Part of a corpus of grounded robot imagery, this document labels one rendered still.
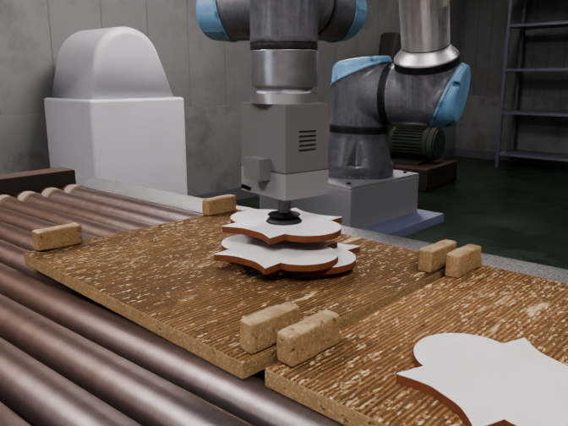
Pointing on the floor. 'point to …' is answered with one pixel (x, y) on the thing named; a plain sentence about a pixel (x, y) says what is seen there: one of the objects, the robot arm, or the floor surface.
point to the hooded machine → (116, 111)
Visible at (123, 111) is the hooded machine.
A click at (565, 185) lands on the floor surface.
